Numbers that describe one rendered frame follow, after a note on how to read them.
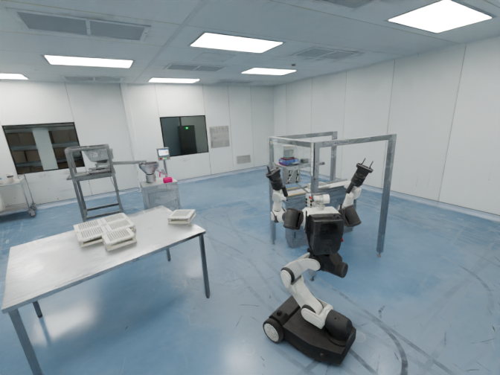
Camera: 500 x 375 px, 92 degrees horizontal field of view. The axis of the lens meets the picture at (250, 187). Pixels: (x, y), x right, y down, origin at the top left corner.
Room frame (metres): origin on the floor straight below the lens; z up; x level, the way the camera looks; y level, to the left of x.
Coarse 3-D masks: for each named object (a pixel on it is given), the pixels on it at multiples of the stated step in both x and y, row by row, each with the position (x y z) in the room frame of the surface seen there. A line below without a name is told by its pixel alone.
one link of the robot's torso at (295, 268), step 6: (300, 258) 1.85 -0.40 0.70; (306, 258) 1.69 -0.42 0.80; (288, 264) 1.88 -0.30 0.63; (294, 264) 1.78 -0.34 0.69; (300, 264) 1.71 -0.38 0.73; (306, 264) 1.66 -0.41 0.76; (312, 264) 1.62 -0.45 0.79; (318, 264) 1.60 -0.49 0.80; (282, 270) 1.84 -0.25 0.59; (288, 270) 1.81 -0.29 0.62; (294, 270) 1.78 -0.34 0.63; (300, 270) 1.74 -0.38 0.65; (294, 276) 1.78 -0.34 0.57
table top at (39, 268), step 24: (144, 216) 2.73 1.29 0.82; (168, 216) 2.69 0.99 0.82; (48, 240) 2.21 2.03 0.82; (72, 240) 2.18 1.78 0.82; (144, 240) 2.10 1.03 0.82; (168, 240) 2.08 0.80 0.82; (24, 264) 1.79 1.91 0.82; (48, 264) 1.77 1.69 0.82; (72, 264) 1.75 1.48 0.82; (96, 264) 1.73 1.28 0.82; (120, 264) 1.73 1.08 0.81; (24, 288) 1.48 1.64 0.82; (48, 288) 1.46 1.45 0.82
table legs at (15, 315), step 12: (168, 252) 3.02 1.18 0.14; (204, 252) 2.25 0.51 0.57; (204, 264) 2.24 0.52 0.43; (204, 276) 2.24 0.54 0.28; (12, 312) 1.31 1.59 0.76; (36, 312) 2.08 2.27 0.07; (24, 336) 1.32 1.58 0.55; (24, 348) 1.31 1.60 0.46; (36, 360) 1.34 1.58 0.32; (36, 372) 1.32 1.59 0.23
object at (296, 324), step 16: (288, 304) 1.88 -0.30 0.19; (288, 320) 1.72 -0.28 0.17; (304, 320) 1.71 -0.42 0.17; (336, 320) 1.52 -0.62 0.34; (288, 336) 1.62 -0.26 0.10; (304, 336) 1.55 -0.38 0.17; (320, 336) 1.54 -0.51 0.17; (336, 336) 1.48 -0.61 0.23; (352, 336) 1.53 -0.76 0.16; (304, 352) 1.51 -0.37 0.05; (320, 352) 1.44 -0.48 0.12; (336, 352) 1.40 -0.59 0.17
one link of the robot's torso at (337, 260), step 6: (312, 252) 1.65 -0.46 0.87; (324, 258) 1.58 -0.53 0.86; (330, 258) 1.56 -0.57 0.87; (336, 258) 1.59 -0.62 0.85; (324, 264) 1.59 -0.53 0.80; (330, 264) 1.55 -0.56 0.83; (336, 264) 1.54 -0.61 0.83; (342, 264) 1.54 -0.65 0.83; (324, 270) 1.59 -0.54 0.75; (330, 270) 1.55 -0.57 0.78; (336, 270) 1.52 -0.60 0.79; (342, 270) 1.50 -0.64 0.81; (342, 276) 1.51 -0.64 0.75
